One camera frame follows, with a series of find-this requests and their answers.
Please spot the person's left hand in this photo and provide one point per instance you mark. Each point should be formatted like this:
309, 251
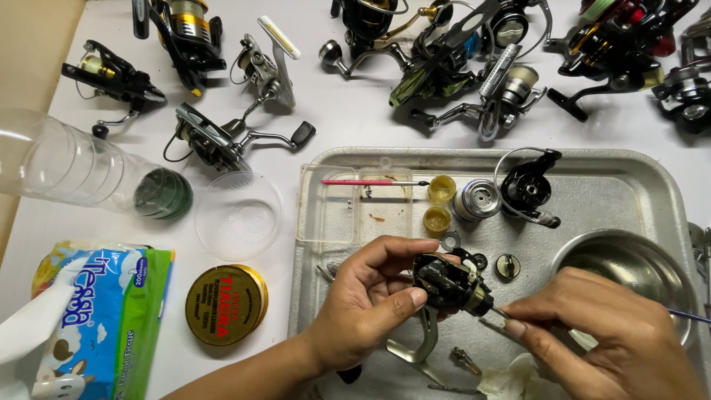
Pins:
355, 300

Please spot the person's right hand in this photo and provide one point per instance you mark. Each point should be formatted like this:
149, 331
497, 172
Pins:
611, 344

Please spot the black gold fishing reel body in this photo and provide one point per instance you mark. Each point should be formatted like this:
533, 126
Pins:
444, 283

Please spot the small silver metal parts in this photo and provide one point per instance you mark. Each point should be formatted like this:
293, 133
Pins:
326, 272

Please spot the stainless steel bowl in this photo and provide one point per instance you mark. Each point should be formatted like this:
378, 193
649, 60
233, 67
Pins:
627, 261

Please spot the clear plastic compartment box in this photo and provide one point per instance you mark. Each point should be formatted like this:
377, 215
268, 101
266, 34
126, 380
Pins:
333, 214

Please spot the crumpled white tissue piece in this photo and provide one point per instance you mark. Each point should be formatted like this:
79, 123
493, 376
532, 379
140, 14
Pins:
516, 383

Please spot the small grey metal washer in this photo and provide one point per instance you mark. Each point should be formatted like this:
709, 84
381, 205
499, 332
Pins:
444, 243

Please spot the small yellow grease cap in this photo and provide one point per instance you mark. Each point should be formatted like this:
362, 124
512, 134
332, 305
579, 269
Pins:
442, 189
437, 219

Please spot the small brass screw shaft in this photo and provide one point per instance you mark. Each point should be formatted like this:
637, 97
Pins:
465, 361

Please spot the small black round part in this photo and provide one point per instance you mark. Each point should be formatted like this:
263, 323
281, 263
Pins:
479, 261

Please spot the round silver black knob cap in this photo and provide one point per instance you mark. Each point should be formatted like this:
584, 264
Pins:
507, 266

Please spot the gold fishing line spool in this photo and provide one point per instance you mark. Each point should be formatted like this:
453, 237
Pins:
225, 305

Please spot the thin metal rod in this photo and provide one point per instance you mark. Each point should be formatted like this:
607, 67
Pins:
455, 389

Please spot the clear round plastic lid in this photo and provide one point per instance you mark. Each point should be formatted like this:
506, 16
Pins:
239, 216

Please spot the silver metal tray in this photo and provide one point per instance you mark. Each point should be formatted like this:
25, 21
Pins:
600, 189

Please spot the silver reel spool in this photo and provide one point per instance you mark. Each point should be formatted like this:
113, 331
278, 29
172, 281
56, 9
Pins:
476, 200

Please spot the green blue facial tissue pack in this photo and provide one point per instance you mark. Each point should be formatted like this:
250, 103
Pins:
105, 328

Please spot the black green reel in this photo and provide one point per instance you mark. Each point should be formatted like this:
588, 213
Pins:
439, 61

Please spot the silver grey reel black knob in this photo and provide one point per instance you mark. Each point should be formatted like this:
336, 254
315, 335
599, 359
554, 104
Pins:
508, 83

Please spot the black red reel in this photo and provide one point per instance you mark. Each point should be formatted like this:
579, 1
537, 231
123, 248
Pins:
616, 50

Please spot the clear plastic bottle green base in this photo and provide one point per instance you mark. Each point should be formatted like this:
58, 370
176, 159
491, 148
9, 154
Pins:
83, 161

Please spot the black reel silver bail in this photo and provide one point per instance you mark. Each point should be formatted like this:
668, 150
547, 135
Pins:
511, 25

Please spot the black reel yellow line spool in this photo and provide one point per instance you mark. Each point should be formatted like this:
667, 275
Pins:
119, 78

